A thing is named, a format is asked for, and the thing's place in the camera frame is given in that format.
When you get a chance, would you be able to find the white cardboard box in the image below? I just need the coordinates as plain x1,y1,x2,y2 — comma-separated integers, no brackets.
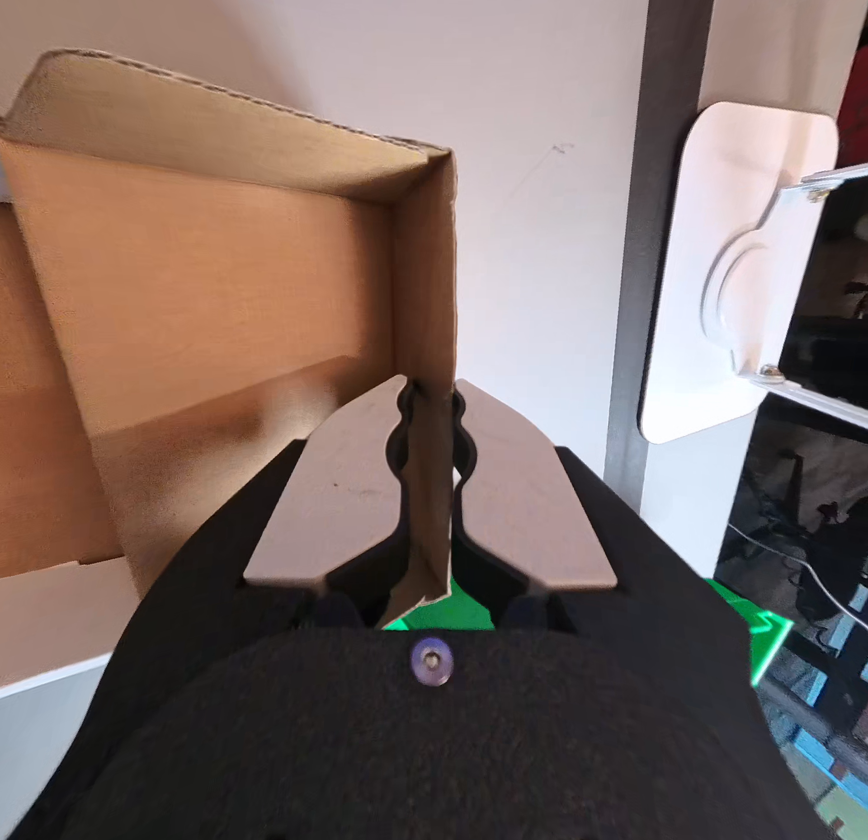
0,48,460,695

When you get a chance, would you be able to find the grey desk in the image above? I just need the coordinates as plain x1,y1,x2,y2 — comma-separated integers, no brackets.
0,0,857,840

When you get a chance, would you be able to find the red cloth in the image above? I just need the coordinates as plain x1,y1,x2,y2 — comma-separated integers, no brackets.
837,37,868,153

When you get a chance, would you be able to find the thin grey cable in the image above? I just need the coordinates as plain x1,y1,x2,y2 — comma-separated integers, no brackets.
727,523,868,632

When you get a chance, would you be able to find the green plastic bin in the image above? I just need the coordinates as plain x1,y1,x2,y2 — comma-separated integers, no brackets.
382,577,796,690

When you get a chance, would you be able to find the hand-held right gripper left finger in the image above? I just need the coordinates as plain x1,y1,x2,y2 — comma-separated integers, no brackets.
242,374,412,614

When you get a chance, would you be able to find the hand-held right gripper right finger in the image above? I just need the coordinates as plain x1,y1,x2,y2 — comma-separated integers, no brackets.
451,378,619,616

